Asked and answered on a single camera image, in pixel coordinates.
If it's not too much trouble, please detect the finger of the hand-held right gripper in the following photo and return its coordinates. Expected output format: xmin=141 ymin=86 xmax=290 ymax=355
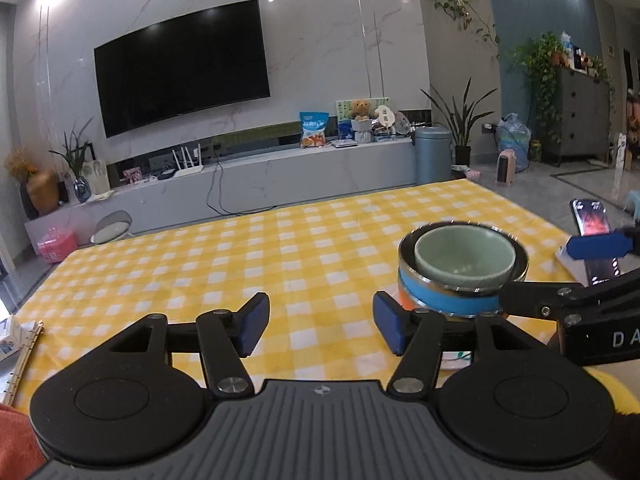
xmin=565 ymin=225 xmax=640 ymax=262
xmin=499 ymin=282 xmax=587 ymax=332

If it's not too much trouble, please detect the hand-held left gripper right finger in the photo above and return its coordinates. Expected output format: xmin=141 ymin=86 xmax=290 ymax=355
xmin=372 ymin=291 xmax=547 ymax=402

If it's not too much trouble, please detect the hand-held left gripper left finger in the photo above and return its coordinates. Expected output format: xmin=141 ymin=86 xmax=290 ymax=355
xmin=107 ymin=292 xmax=272 ymax=401

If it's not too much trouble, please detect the orange steel bowl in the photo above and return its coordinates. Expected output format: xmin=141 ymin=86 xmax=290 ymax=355
xmin=397 ymin=287 xmax=506 ymax=325

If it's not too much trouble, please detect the blue steel bowl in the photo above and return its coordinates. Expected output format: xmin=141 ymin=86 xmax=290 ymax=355
xmin=398 ymin=221 xmax=529 ymax=318

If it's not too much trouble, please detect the white fruit-print plate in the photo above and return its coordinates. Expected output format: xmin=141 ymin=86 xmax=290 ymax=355
xmin=440 ymin=351 xmax=473 ymax=370

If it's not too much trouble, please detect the green ceramic bowl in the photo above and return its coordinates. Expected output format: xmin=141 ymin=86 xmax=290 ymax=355
xmin=415 ymin=227 xmax=517 ymax=291

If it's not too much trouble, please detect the smartphone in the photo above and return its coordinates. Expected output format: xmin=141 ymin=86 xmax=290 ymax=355
xmin=570 ymin=198 xmax=623 ymax=281

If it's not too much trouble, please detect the white phone stand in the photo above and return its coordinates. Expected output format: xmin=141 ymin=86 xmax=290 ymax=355
xmin=555 ymin=245 xmax=591 ymax=281

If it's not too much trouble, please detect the yellow checkered tablecloth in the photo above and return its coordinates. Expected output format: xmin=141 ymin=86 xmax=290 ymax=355
xmin=0 ymin=177 xmax=640 ymax=416

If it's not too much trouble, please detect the small pink heater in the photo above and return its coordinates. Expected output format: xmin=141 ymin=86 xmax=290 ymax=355
xmin=495 ymin=150 xmax=517 ymax=184

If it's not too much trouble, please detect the dark grey drawer cabinet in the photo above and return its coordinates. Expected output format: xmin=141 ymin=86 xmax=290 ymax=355
xmin=542 ymin=66 xmax=613 ymax=166

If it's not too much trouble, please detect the marble television console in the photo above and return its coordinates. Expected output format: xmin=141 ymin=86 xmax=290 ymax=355
xmin=25 ymin=137 xmax=418 ymax=248

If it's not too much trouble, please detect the potted snake plant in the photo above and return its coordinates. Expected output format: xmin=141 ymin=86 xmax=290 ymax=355
xmin=421 ymin=77 xmax=501 ymax=167

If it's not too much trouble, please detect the white router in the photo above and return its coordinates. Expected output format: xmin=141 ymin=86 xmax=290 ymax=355
xmin=172 ymin=144 xmax=204 ymax=177

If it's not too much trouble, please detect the small grey stool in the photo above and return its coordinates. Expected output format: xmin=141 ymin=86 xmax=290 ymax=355
xmin=90 ymin=210 xmax=135 ymax=247

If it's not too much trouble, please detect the blue-grey trash can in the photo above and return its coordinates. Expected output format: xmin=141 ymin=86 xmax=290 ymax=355
xmin=414 ymin=126 xmax=453 ymax=186

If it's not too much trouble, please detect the potted ivy plant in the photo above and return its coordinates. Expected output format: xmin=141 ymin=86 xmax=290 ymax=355
xmin=510 ymin=32 xmax=566 ymax=143

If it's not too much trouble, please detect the blue pet food bag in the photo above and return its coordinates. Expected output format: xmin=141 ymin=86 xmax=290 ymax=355
xmin=299 ymin=111 xmax=329 ymax=149

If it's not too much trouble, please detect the pink storage box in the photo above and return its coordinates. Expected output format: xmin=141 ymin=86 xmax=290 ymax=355
xmin=36 ymin=227 xmax=77 ymax=264

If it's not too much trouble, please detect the white paper bag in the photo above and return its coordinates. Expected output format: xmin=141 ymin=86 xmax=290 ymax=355
xmin=82 ymin=159 xmax=110 ymax=196

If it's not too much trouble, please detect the glass vase with green plant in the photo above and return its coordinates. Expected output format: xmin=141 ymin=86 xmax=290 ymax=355
xmin=48 ymin=117 xmax=96 ymax=204

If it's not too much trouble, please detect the teddy bear in white wrap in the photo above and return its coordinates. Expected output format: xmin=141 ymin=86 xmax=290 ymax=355
xmin=348 ymin=99 xmax=374 ymax=143

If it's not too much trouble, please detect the green printed card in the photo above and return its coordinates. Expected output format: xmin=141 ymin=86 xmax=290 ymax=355
xmin=336 ymin=96 xmax=390 ymax=138

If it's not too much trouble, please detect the white cardboard box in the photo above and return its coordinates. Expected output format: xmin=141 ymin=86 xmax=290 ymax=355
xmin=0 ymin=316 xmax=28 ymax=363

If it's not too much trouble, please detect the golden vase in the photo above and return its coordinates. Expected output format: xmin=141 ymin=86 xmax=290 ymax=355
xmin=26 ymin=170 xmax=60 ymax=214

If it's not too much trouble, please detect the red cloth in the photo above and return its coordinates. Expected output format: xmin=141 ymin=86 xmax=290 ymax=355
xmin=0 ymin=404 xmax=46 ymax=480

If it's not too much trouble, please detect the hanging vine plant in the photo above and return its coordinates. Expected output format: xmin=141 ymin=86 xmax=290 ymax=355
xmin=431 ymin=0 xmax=501 ymax=58

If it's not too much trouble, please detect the black cable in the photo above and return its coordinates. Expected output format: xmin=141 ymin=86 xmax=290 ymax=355
xmin=207 ymin=160 xmax=273 ymax=216

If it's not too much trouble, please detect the gold ring binder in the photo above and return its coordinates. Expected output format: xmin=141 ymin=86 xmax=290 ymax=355
xmin=7 ymin=320 xmax=45 ymax=408

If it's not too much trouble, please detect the black wall television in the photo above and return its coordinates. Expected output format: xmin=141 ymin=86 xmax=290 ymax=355
xmin=94 ymin=0 xmax=272 ymax=138

